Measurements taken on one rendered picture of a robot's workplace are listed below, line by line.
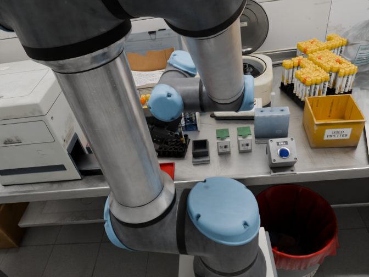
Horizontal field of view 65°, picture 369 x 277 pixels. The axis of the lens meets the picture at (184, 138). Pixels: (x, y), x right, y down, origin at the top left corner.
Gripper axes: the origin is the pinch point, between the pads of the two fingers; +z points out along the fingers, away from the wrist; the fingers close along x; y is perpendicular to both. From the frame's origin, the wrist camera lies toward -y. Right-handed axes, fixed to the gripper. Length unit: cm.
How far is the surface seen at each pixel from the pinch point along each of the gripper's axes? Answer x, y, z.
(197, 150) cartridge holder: 0.5, 16.6, -8.0
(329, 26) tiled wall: 59, 61, -44
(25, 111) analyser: -4.5, -31.5, -7.6
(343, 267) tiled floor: 5, 116, 40
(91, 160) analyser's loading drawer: -0.2, -12.8, 8.5
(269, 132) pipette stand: 6.5, 36.4, -18.9
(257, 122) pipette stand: 6.8, 31.0, -20.8
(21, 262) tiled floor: 15, -38, 128
